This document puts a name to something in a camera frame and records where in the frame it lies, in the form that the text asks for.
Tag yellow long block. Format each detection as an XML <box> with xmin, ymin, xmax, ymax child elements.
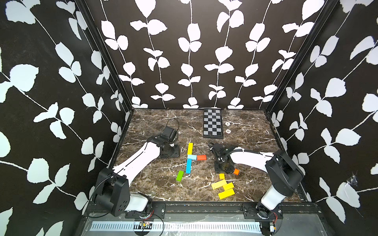
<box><xmin>187</xmin><ymin>143</ymin><xmax>194</xmax><ymax>155</ymax></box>

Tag red short block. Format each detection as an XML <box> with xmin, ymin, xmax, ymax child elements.
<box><xmin>196</xmin><ymin>155</ymin><xmax>207</xmax><ymax>160</ymax></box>

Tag light blue short block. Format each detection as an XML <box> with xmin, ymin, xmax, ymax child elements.
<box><xmin>187</xmin><ymin>154</ymin><xmax>197</xmax><ymax>160</ymax></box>

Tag teal long block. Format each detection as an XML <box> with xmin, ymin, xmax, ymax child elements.
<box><xmin>186</xmin><ymin>159</ymin><xmax>192</xmax><ymax>174</ymax></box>

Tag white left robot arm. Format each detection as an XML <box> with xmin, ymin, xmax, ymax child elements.
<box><xmin>90</xmin><ymin>135</ymin><xmax>180</xmax><ymax>217</ymax></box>

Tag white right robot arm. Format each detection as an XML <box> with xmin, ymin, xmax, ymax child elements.
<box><xmin>208</xmin><ymin>143</ymin><xmax>304</xmax><ymax>218</ymax></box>

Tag small yellow block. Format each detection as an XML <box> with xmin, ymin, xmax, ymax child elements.
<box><xmin>222</xmin><ymin>183</ymin><xmax>234</xmax><ymax>191</ymax></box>

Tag yellow block left of cluster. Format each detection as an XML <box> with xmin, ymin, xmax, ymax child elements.
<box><xmin>211</xmin><ymin>180</ymin><xmax>227</xmax><ymax>190</ymax></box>

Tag green block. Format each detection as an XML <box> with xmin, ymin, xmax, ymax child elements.
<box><xmin>176</xmin><ymin>171</ymin><xmax>184</xmax><ymax>182</ymax></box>

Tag yellow block nearest front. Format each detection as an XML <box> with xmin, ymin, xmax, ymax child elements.
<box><xmin>218</xmin><ymin>188</ymin><xmax>235</xmax><ymax>200</ymax></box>

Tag black grey checkerboard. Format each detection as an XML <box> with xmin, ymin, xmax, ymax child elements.
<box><xmin>203</xmin><ymin>109</ymin><xmax>223</xmax><ymax>139</ymax></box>

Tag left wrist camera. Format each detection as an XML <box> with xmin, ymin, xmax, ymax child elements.
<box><xmin>161</xmin><ymin>126</ymin><xmax>177</xmax><ymax>143</ymax></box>

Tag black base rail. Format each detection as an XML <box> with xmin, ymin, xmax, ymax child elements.
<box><xmin>123</xmin><ymin>201</ymin><xmax>284</xmax><ymax>228</ymax></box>

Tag white slotted cable duct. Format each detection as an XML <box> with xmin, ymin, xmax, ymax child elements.
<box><xmin>89</xmin><ymin>221</ymin><xmax>261</xmax><ymax>234</ymax></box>

